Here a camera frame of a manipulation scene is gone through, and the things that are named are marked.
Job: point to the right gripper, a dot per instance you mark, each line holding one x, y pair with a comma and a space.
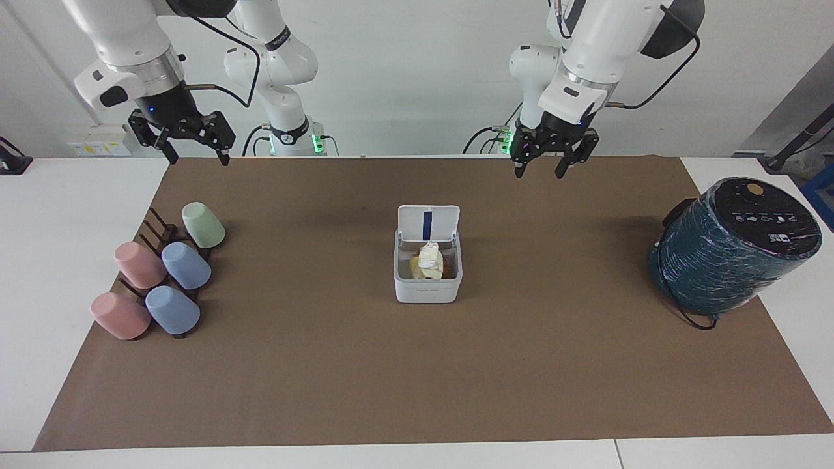
171, 111

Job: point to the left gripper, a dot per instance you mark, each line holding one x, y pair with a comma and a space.
565, 127

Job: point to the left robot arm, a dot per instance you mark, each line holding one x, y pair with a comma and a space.
599, 45

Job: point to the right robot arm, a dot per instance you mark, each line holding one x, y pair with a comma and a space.
124, 39

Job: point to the crumpled white paper trash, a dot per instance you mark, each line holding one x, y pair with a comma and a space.
430, 259

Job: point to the white trash can with lid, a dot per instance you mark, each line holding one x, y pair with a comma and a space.
427, 283

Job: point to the green plastic cup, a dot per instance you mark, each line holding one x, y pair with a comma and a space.
203, 225

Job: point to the dark wooden cup rack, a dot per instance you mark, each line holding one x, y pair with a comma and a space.
159, 231

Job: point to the blue plastic cup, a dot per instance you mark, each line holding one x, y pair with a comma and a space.
172, 311
187, 266

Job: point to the pink plastic cup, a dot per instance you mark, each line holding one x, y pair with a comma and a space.
120, 316
139, 264

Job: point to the black stand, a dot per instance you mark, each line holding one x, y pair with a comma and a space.
791, 144
13, 163

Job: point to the teal round appliance, black top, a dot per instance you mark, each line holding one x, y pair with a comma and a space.
730, 254

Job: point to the blue box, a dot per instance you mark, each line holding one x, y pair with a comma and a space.
822, 195

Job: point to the white wall socket strip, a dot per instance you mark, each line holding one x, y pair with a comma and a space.
98, 148

